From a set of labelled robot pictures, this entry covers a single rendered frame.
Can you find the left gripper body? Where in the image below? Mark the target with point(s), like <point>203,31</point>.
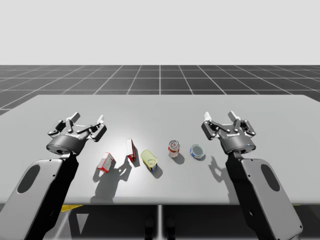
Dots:
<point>67,143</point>

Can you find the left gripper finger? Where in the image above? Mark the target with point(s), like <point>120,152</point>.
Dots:
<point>65,123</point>
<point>95,128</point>

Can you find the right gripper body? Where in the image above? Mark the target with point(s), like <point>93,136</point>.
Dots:
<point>237,142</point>

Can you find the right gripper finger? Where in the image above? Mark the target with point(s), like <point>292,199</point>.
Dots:
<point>212,127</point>
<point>242,123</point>

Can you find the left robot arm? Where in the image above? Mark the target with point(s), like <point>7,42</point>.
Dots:
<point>37,190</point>

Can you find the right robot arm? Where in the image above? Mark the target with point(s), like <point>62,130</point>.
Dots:
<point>262,197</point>

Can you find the blue flat can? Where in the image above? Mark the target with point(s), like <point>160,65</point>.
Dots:
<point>197,151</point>

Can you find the red and white carton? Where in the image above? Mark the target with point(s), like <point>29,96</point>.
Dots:
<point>106,163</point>

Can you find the red and white can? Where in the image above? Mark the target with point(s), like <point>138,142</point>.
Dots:
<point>174,149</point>

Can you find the green and blue rectangular can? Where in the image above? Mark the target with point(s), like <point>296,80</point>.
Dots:
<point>149,159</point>

